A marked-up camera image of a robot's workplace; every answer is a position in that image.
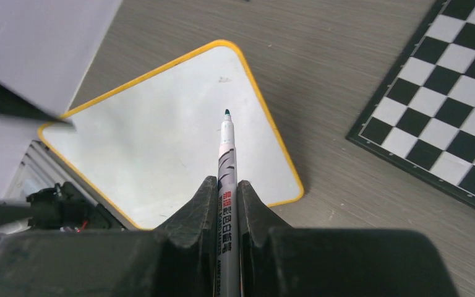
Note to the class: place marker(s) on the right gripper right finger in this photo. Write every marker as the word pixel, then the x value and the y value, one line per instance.
pixel 281 260

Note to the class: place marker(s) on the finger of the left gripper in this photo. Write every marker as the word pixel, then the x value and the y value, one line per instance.
pixel 14 105

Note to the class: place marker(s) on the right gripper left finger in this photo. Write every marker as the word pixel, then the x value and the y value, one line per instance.
pixel 177 258

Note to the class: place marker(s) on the green whiteboard marker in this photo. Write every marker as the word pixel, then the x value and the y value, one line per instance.
pixel 228 274

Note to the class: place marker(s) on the yellow framed whiteboard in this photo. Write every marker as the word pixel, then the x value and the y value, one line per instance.
pixel 146 146

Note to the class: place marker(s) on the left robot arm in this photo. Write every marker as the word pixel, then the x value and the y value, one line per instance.
pixel 58 207

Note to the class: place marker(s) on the black white checkerboard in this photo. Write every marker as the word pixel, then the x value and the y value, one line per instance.
pixel 422 116

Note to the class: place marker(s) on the aluminium frame rail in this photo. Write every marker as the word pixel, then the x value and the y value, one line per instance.
pixel 39 169

